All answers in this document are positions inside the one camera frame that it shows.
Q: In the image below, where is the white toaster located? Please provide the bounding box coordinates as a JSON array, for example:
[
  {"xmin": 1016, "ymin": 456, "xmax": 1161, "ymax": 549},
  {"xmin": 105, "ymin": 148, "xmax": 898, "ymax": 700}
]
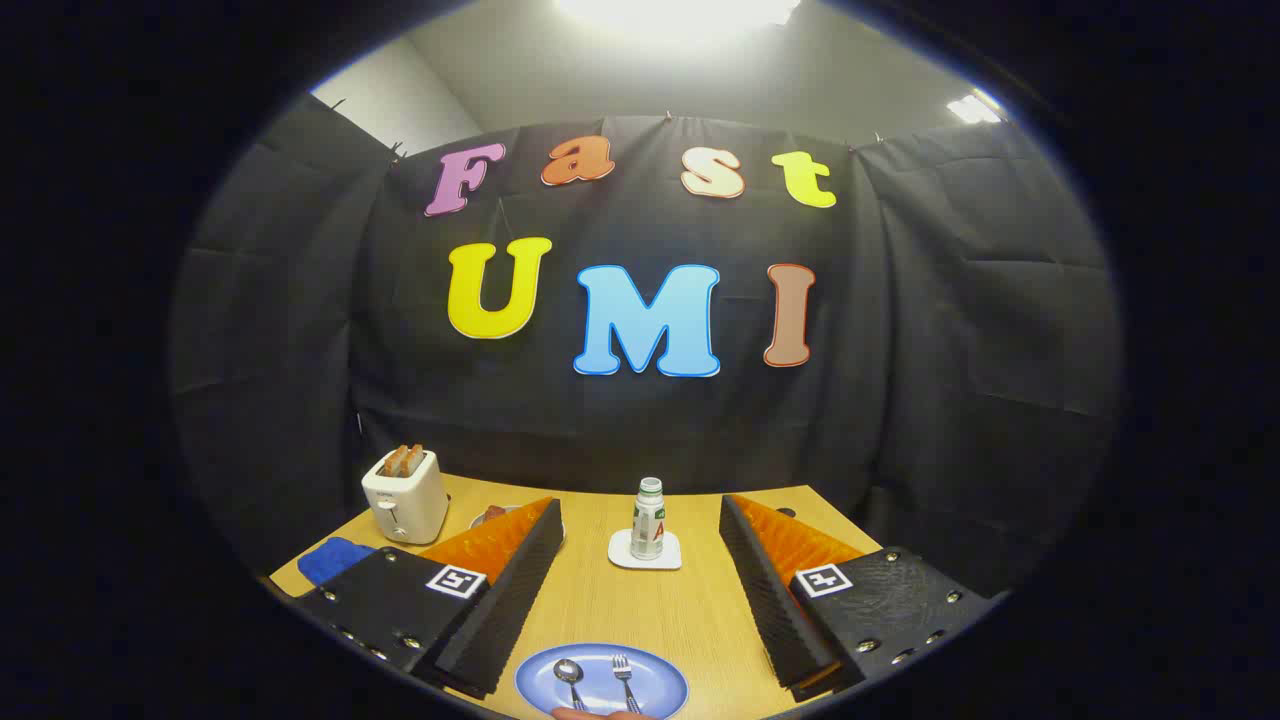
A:
[{"xmin": 361, "ymin": 449, "xmax": 450, "ymax": 546}]

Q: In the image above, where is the white square coaster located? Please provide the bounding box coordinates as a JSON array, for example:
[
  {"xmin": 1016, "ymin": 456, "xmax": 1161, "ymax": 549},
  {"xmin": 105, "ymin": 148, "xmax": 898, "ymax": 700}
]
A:
[{"xmin": 608, "ymin": 528, "xmax": 683, "ymax": 572}]

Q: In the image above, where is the small ceiling light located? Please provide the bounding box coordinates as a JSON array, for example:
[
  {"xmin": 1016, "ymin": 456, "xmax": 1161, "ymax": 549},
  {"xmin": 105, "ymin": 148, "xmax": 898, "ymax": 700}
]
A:
[{"xmin": 945, "ymin": 90, "xmax": 1004, "ymax": 126}]

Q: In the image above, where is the blue folded cloth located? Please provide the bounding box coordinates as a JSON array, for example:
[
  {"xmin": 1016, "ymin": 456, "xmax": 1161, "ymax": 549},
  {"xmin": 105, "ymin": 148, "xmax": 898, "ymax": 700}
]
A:
[{"xmin": 297, "ymin": 537, "xmax": 379, "ymax": 588}]

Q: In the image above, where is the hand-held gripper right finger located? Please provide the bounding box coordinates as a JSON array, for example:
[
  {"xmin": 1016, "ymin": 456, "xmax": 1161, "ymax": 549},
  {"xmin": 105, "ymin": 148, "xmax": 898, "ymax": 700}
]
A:
[{"xmin": 719, "ymin": 493, "xmax": 1001, "ymax": 703}]

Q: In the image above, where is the large ceiling light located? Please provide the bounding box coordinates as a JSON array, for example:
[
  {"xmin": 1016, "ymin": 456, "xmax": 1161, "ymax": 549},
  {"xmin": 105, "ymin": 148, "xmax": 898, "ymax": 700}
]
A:
[{"xmin": 555, "ymin": 0, "xmax": 801, "ymax": 41}]

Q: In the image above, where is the blue round plate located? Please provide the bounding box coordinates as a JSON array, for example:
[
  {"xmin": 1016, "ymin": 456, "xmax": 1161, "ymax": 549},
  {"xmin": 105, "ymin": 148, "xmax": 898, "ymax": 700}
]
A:
[{"xmin": 514, "ymin": 643, "xmax": 690, "ymax": 720}]

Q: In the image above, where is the white drink bottle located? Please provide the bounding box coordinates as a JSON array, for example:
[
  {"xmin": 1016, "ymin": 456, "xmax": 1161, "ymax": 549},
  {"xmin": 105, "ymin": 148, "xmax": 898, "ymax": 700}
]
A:
[{"xmin": 631, "ymin": 477, "xmax": 668, "ymax": 561}]

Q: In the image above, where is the spoon with checkered handle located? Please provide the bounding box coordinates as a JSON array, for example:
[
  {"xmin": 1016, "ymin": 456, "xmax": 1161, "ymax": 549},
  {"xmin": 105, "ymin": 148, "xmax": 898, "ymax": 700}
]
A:
[{"xmin": 553, "ymin": 659, "xmax": 589, "ymax": 713}]

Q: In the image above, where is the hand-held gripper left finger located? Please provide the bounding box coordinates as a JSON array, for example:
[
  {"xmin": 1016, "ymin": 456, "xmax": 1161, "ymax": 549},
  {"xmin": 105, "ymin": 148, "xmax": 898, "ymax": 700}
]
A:
[{"xmin": 295, "ymin": 497, "xmax": 564, "ymax": 701}]

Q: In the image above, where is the oval plate of sliced food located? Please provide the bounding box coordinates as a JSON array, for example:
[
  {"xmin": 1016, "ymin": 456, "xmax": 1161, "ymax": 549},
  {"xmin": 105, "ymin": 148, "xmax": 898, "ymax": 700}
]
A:
[{"xmin": 469, "ymin": 505, "xmax": 566, "ymax": 541}]

